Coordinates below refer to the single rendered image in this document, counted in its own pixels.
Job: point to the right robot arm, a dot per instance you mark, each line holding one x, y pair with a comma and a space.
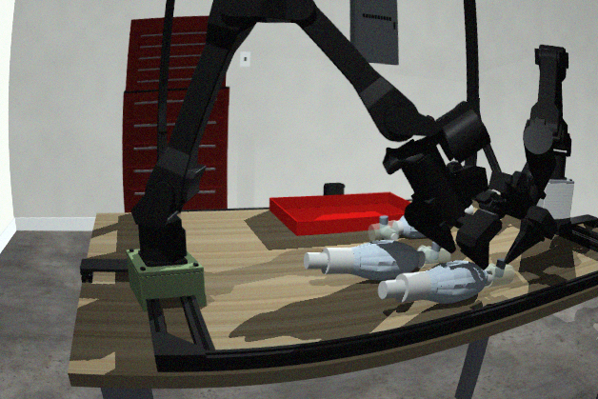
176, 176

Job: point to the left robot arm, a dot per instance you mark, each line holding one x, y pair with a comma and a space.
538, 141

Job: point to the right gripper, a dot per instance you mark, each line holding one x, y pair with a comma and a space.
443, 209

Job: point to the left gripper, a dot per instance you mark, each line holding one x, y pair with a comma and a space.
530, 232

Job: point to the red tray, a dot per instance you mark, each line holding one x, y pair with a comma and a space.
305, 215

